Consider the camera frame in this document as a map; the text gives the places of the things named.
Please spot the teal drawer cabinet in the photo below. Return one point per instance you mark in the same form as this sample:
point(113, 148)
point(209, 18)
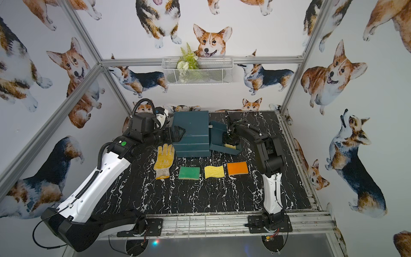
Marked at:
point(195, 141)

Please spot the green beige sponge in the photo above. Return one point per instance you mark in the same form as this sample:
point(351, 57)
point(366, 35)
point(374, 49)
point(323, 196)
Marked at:
point(190, 173)

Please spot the white wire wall basket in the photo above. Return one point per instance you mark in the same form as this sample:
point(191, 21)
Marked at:
point(218, 70)

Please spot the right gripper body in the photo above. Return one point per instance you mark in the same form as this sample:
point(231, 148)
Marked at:
point(228, 138)

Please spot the yellow green sponge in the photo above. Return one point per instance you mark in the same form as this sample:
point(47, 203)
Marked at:
point(214, 172)

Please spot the plain yellow rectangular sponge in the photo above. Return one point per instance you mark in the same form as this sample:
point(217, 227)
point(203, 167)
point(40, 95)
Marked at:
point(230, 146)

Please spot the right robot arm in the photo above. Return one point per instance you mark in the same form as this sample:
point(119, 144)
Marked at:
point(270, 162)

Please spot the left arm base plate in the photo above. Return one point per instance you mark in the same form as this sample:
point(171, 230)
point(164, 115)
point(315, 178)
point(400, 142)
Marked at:
point(151, 226)

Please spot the artificial fern with flower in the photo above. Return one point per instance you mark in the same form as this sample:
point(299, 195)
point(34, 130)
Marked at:
point(188, 61)

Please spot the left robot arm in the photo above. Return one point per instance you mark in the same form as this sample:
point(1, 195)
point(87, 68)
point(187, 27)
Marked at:
point(72, 221)

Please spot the orange sponge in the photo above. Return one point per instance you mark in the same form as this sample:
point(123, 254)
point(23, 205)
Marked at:
point(238, 168)

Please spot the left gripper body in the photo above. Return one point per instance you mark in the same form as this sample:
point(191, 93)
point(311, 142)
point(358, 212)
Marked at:
point(172, 134)

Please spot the yellow work glove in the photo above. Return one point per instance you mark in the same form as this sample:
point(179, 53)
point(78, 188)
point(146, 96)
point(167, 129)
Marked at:
point(165, 158)

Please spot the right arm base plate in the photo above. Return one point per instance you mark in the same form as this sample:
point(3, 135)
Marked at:
point(269, 224)

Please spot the aluminium front rail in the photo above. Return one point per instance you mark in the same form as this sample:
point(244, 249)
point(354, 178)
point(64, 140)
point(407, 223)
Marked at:
point(231, 224)

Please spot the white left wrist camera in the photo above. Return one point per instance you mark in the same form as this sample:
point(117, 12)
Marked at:
point(161, 115)

